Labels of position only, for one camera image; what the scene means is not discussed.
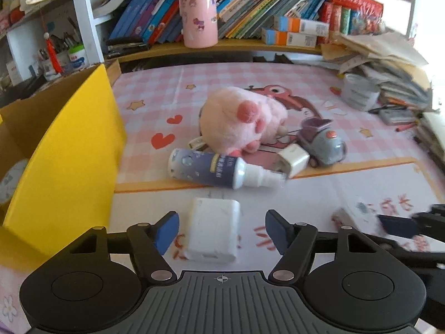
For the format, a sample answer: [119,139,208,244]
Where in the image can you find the black flat cases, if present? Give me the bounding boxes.
[106,36,152,60]

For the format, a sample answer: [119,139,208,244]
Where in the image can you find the red tassel ornament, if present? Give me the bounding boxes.
[43,31,63,76]

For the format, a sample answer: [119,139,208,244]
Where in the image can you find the wooden bookshelf with white frame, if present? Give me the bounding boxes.
[69,0,418,64]

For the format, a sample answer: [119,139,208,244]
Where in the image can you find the white jar with green lid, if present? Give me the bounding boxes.
[67,45,88,74]

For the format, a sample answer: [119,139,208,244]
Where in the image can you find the small white charger plug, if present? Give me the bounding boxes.
[277,143,310,179]

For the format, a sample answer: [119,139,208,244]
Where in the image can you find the pink checkered cloth desktop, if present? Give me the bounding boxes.
[0,60,445,334]

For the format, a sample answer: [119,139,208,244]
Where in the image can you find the yellow cardboard box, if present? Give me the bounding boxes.
[0,63,128,264]

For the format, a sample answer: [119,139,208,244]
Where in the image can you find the white power bank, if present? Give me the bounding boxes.
[183,197,241,262]

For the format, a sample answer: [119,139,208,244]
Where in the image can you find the colourful candy bag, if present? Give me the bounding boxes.
[351,10,387,36]

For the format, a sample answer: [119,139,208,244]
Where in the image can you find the pencil cup with pens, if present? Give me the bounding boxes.
[38,35,70,81]

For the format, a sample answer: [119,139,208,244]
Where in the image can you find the grey tape roll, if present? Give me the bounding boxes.
[342,73,382,112]

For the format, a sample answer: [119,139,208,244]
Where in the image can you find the grey pencil case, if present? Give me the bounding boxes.
[379,106,414,125]

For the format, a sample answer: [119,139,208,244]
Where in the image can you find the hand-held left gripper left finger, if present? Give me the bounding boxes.
[68,210,181,284]

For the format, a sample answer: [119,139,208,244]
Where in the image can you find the white shelf unit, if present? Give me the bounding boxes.
[0,0,84,87]

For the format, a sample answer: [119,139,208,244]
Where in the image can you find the orange white carton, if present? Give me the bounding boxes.
[261,27,318,48]
[273,15,330,37]

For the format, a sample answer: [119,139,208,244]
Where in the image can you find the pink printed cup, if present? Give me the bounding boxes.
[178,0,219,49]

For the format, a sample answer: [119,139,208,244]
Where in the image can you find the white printed desk mat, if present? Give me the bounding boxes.
[111,156,445,262]

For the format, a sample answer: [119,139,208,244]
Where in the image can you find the pile of papers and books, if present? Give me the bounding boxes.
[321,33,434,112]

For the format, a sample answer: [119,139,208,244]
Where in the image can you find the pink plush pig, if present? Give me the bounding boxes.
[198,87,289,157]

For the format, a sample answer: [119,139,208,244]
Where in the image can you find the row of colourful books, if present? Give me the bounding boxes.
[106,0,331,44]

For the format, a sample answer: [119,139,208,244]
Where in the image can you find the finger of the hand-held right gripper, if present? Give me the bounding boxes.
[377,203,445,239]
[362,234,445,272]

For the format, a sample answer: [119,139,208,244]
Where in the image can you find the blue white spray bottle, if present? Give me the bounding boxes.
[168,148,288,191]

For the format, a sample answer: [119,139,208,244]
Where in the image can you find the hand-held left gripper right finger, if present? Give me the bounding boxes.
[264,209,382,284]

